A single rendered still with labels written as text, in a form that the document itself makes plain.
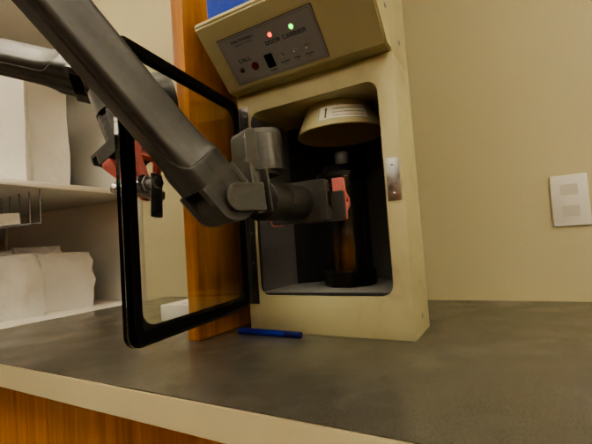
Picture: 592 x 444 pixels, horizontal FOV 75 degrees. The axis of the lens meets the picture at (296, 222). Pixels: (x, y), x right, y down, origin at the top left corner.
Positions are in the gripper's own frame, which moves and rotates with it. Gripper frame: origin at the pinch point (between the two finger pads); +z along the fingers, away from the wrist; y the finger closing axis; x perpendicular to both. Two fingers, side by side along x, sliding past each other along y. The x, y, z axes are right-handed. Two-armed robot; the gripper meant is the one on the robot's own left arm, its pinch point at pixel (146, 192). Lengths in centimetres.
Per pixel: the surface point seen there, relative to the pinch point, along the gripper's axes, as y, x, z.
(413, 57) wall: -47, -62, -22
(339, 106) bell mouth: -28.3, -23.6, -4.3
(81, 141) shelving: 84, -72, -92
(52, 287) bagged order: 93, -45, -25
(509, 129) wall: -55, -61, 8
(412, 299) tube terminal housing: -22.8, -20.8, 31.8
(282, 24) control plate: -28.5, -11.9, -16.5
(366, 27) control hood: -38.9, -14.6, -7.8
